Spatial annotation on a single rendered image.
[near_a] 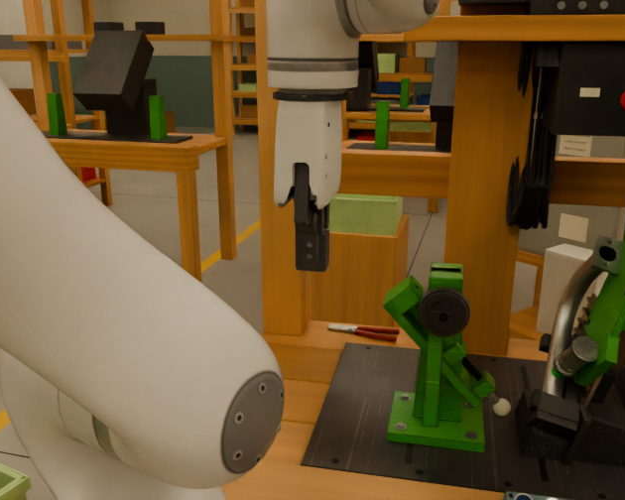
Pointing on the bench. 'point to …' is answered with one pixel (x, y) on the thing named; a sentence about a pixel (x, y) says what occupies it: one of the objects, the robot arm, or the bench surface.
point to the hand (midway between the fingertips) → (312, 249)
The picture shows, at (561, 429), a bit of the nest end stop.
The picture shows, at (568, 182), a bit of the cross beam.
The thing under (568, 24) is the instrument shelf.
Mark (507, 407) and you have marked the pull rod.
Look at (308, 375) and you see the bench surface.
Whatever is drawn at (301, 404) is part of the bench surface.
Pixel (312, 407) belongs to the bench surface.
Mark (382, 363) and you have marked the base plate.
